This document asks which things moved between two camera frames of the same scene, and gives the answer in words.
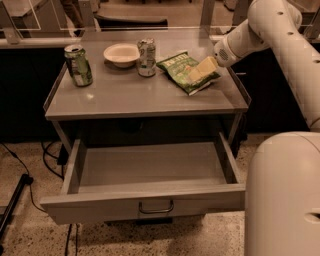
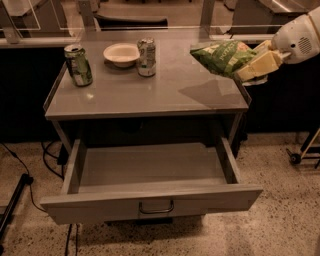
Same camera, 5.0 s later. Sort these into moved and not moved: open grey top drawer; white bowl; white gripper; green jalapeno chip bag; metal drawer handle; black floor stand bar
Moved: white gripper; green jalapeno chip bag
Not moved: white bowl; black floor stand bar; metal drawer handle; open grey top drawer
